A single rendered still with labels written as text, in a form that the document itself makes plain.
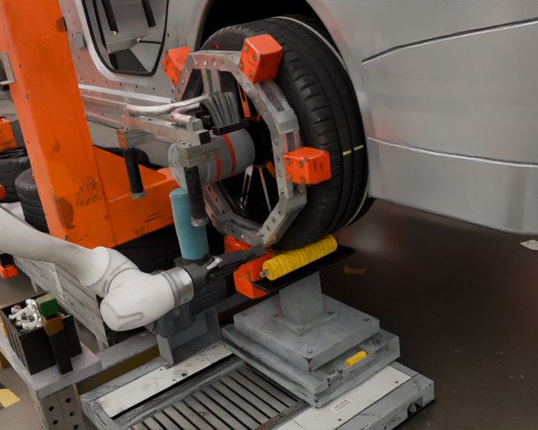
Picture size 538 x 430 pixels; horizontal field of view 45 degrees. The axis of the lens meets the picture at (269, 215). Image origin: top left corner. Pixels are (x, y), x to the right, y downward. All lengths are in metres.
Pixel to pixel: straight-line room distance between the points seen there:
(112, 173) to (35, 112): 0.32
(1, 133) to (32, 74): 2.02
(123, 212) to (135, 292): 0.73
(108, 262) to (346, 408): 0.85
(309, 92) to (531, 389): 1.17
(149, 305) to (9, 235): 0.37
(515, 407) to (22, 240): 1.49
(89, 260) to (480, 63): 0.96
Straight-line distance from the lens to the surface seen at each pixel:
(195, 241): 1.94
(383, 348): 2.11
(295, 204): 1.67
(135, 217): 2.22
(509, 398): 2.19
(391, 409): 2.00
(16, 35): 2.03
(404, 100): 1.49
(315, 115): 1.62
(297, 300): 2.08
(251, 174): 1.95
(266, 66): 1.63
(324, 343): 2.04
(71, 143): 2.09
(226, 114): 1.58
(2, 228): 1.31
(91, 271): 1.60
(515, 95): 1.32
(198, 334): 2.44
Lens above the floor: 1.33
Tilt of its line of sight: 21 degrees down
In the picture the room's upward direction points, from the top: 8 degrees counter-clockwise
